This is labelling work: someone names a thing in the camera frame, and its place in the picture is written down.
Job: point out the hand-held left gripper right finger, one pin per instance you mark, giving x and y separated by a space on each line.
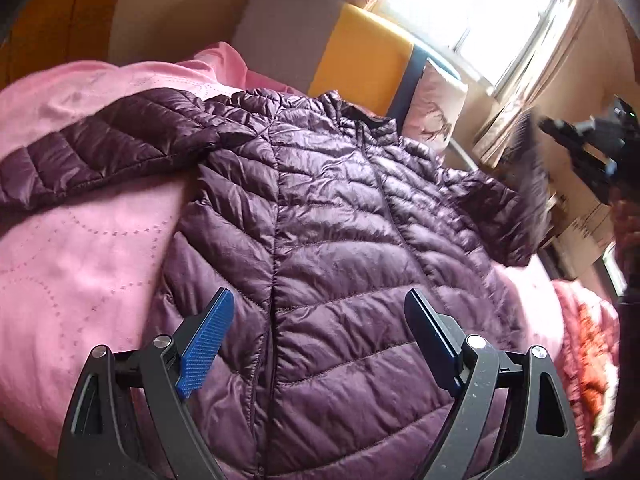
435 335

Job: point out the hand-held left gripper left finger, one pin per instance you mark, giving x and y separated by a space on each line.
205 345

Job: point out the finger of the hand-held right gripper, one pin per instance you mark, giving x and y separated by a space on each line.
562 129

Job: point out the purple quilted puffer jacket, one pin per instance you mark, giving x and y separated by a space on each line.
325 240

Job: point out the person's right forearm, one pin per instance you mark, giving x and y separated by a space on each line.
629 230

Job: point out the cardboard box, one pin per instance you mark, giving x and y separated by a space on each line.
585 230

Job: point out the pink printed pillow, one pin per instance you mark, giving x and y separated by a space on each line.
435 105

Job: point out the bright window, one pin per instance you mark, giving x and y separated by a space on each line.
465 15

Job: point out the pink dotted blanket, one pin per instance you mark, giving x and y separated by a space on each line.
75 270

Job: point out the red floral quilt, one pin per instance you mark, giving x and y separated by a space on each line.
590 350

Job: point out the grey yellow blue headboard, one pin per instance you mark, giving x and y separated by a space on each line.
360 50

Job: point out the wooden wardrobe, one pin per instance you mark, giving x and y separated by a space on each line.
50 20

